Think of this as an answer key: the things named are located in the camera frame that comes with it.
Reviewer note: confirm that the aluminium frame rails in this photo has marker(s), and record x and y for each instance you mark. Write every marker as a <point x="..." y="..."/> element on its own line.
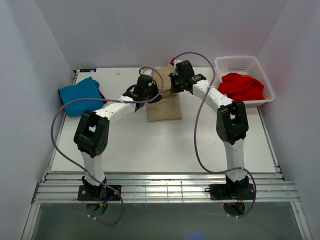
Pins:
<point x="162" y="188"/>

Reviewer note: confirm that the folded dark red shirt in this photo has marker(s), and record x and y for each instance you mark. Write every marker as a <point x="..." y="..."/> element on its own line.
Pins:
<point x="101" y="94"/>

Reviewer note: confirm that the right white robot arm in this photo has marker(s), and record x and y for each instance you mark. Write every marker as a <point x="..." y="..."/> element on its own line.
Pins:
<point x="231" y="118"/>

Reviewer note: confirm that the beige t shirt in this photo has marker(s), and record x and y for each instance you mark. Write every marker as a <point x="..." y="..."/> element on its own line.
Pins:
<point x="169" y="107"/>

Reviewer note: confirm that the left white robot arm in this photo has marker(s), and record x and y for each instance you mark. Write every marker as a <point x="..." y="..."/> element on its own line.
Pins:
<point x="92" y="133"/>

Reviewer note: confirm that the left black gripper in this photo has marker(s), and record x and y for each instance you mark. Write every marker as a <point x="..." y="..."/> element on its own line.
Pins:
<point x="155" y="94"/>

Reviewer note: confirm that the white plastic basket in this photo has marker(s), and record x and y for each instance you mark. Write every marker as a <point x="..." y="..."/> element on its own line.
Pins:
<point x="246" y="65"/>

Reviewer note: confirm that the orange t shirt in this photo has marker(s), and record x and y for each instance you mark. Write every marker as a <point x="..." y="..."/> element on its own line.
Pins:
<point x="246" y="75"/>

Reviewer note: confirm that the folded blue t shirt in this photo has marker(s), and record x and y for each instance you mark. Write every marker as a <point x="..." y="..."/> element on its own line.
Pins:
<point x="87" y="88"/>

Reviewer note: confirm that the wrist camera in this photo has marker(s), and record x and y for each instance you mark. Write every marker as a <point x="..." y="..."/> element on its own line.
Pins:
<point x="174" y="61"/>
<point x="146" y="71"/>

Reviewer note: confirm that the red t shirt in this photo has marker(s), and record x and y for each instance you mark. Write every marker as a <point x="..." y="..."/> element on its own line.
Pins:
<point x="239" y="88"/>

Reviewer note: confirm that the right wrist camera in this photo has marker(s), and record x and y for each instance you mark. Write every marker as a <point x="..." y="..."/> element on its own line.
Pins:
<point x="174" y="61"/>

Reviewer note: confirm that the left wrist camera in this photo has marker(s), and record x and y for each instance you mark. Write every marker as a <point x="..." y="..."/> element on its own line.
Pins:
<point x="146" y="71"/>

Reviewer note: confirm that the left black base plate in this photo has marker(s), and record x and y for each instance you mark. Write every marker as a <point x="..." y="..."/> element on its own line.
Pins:
<point x="101" y="195"/>

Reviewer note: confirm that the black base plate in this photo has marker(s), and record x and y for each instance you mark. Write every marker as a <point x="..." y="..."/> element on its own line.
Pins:
<point x="225" y="192"/>
<point x="101" y="195"/>

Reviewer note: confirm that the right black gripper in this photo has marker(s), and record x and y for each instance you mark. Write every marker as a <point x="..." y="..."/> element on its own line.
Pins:
<point x="174" y="85"/>

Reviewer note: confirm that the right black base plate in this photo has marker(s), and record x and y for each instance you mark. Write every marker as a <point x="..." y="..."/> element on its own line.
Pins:
<point x="225" y="192"/>

